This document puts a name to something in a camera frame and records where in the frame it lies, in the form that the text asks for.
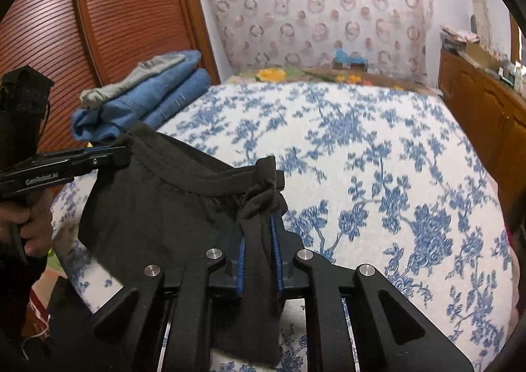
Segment folded blue jeans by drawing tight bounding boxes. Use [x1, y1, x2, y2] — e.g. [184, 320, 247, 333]
[72, 49, 211, 143]

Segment folded grey-green pants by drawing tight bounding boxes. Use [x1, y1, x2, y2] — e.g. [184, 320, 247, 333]
[79, 54, 185, 106]

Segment teal cloth item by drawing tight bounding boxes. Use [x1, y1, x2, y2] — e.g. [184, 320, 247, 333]
[332, 48, 368, 71]

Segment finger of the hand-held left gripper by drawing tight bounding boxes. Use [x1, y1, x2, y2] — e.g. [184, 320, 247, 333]
[92, 148, 131, 171]
[82, 145, 124, 157]

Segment wooden dresser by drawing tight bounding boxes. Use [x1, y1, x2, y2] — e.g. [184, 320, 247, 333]
[438, 47, 526, 208]

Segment black pants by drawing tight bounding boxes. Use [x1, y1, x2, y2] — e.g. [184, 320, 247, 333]
[77, 122, 288, 366]

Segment person's left hand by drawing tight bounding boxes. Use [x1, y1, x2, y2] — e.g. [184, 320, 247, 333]
[0, 190, 54, 258]

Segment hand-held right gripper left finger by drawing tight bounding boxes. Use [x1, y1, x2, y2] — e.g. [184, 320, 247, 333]
[80, 232, 247, 372]

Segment blue floral bedspread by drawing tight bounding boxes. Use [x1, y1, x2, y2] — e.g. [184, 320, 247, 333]
[53, 82, 518, 372]

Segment pink ring-patterned curtain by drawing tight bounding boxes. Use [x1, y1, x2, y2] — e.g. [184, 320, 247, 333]
[201, 0, 436, 83]

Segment louvered wooden wardrobe door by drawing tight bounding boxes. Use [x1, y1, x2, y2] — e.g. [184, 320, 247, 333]
[0, 0, 223, 159]

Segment cardboard box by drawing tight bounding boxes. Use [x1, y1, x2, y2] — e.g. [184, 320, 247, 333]
[464, 41, 500, 64]

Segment yellow flower blanket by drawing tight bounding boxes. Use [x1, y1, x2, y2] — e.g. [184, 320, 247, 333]
[230, 66, 436, 93]

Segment stack of papers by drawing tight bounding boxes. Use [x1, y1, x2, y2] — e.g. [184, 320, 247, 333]
[441, 27, 479, 50]

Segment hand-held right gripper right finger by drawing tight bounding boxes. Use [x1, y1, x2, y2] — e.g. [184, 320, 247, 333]
[269, 170, 475, 372]

